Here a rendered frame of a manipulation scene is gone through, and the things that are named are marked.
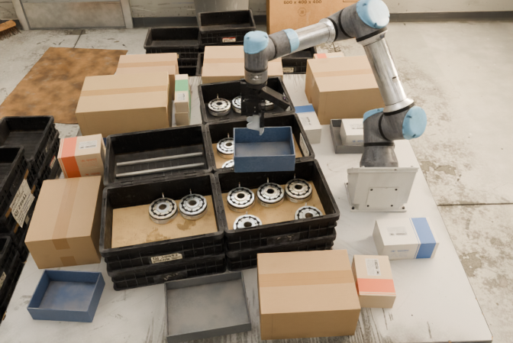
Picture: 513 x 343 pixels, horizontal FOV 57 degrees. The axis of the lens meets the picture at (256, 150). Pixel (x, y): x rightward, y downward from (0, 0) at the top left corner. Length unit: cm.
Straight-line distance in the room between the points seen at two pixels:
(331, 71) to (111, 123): 108
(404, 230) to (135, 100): 129
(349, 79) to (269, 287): 119
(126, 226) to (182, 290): 30
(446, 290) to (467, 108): 234
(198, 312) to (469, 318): 90
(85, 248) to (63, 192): 25
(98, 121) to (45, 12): 297
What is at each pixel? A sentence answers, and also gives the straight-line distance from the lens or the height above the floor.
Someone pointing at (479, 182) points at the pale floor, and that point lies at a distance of 334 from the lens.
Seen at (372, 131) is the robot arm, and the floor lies 99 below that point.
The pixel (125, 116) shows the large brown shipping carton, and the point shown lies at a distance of 222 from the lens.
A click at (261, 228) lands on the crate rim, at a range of 158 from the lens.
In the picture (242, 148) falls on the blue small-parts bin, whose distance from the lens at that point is 165.
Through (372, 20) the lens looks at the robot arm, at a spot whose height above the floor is 141.
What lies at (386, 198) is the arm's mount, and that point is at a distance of 194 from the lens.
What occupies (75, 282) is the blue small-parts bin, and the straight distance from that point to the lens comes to 185.
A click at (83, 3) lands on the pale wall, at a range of 496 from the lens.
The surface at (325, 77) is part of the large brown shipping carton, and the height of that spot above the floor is 90.
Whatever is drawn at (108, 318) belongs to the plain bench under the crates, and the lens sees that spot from 173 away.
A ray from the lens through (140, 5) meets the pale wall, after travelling 487.
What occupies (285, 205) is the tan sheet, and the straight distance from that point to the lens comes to 178.
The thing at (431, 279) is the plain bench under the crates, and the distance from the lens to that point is 184.
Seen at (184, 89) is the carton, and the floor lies 88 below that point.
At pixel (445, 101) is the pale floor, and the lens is 400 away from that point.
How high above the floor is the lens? 215
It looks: 41 degrees down
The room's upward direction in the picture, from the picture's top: straight up
